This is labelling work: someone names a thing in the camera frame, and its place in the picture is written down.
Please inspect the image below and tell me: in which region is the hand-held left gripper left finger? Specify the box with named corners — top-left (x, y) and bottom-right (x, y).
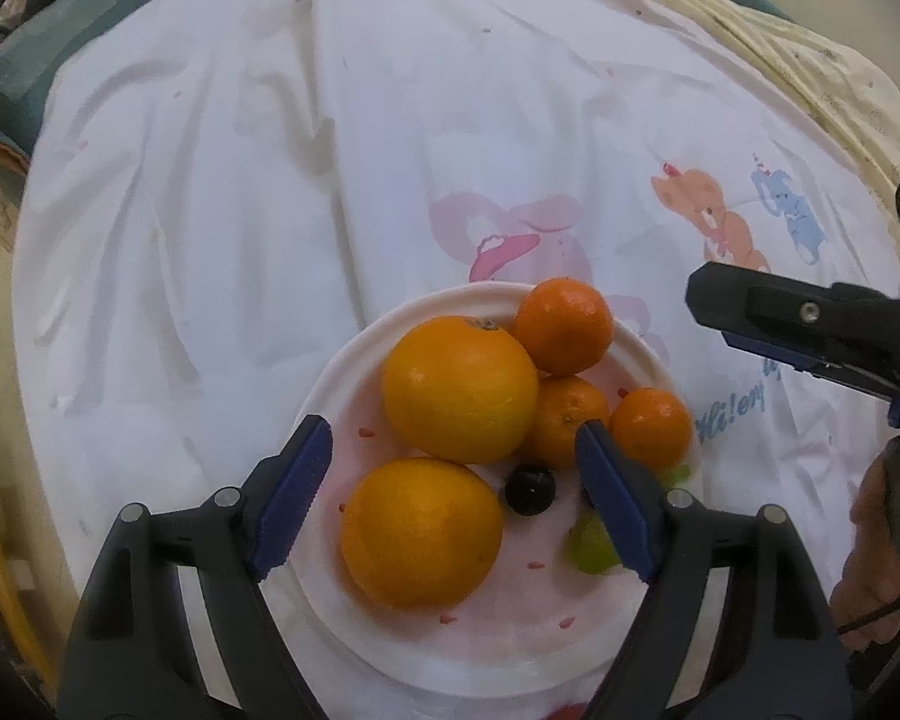
top-left (58, 415), bottom-right (333, 720)

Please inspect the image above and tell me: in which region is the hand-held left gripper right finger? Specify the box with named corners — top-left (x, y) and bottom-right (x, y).
top-left (576, 420), bottom-right (856, 720)

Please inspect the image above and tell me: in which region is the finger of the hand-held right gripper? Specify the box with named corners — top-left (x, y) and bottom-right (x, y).
top-left (814, 364), bottom-right (900, 430)
top-left (685, 261), bottom-right (900, 391)

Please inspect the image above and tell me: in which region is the small mandarin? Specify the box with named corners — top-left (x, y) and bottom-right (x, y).
top-left (521, 375), bottom-right (611, 472)
top-left (514, 277), bottom-right (616, 377)
top-left (609, 388), bottom-right (695, 472)

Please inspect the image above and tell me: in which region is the large orange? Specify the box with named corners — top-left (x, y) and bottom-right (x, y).
top-left (341, 457), bottom-right (505, 610)
top-left (381, 315), bottom-right (539, 466)

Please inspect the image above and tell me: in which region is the pink strawberry-pattern plate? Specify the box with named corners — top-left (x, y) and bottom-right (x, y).
top-left (281, 281), bottom-right (702, 697)

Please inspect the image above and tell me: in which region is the person's right hand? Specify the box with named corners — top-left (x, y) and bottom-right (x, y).
top-left (829, 454), bottom-right (900, 652)

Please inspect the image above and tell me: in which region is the white printed bed sheet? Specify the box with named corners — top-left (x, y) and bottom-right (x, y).
top-left (11, 0), bottom-right (900, 720)

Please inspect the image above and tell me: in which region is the teal cushion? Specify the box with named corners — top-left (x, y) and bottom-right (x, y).
top-left (0, 0), bottom-right (166, 155)

